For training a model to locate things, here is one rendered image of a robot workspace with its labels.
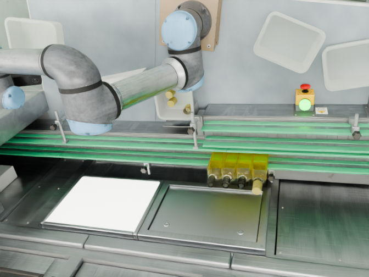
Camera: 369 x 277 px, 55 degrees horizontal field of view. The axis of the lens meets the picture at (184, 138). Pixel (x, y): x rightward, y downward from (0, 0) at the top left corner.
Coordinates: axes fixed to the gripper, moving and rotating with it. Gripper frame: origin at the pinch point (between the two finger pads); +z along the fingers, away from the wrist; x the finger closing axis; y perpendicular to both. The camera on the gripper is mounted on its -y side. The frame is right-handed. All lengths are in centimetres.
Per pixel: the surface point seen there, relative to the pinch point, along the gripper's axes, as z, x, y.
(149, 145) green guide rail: -1, 35, -45
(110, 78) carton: 16.1, 14.8, -22.1
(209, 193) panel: -12, 47, -75
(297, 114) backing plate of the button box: 12, 17, -105
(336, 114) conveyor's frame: 13, 16, -119
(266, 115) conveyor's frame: 11, 19, -93
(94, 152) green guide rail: 1, 48, -15
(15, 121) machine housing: -5.4, 30.6, 18.3
